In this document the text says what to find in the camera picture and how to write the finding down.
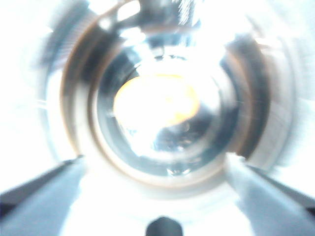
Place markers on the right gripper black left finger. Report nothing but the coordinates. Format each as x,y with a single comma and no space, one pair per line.
37,206

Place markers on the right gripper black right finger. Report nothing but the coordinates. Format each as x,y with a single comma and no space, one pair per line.
275,206

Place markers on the brown potato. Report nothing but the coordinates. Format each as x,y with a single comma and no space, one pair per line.
152,103

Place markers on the pale green electric pot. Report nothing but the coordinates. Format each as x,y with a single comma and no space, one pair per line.
81,98

